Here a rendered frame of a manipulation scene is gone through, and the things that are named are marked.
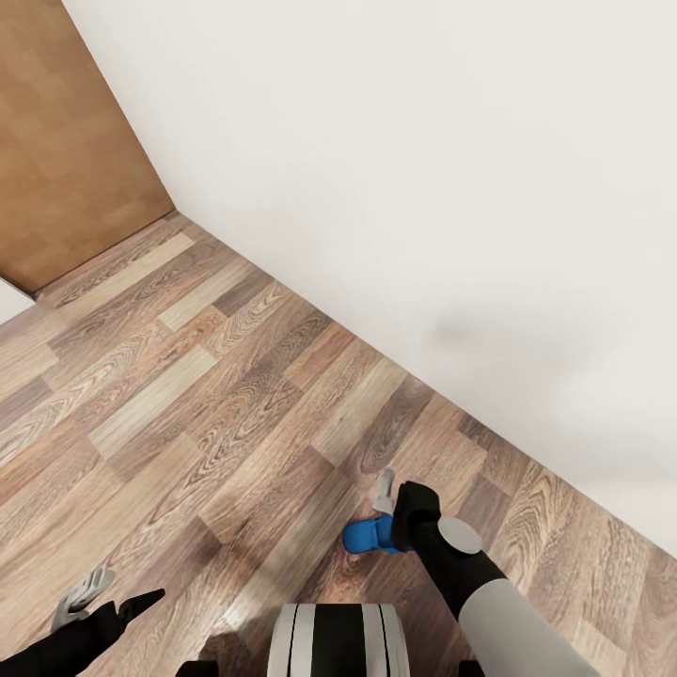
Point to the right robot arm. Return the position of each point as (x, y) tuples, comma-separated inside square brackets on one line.
[(506, 633)]

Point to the sandal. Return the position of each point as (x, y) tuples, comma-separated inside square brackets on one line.
[(367, 535)]

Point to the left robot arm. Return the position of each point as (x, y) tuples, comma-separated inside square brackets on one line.
[(77, 637)]

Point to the robot trunk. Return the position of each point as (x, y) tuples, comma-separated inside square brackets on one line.
[(338, 640)]

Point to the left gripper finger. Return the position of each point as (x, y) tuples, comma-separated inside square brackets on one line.
[(134, 607)]

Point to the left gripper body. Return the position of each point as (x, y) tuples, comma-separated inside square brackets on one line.
[(71, 650)]

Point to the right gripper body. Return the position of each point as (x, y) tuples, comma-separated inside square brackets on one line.
[(397, 535)]

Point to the sliding door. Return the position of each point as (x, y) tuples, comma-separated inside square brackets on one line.
[(74, 178)]

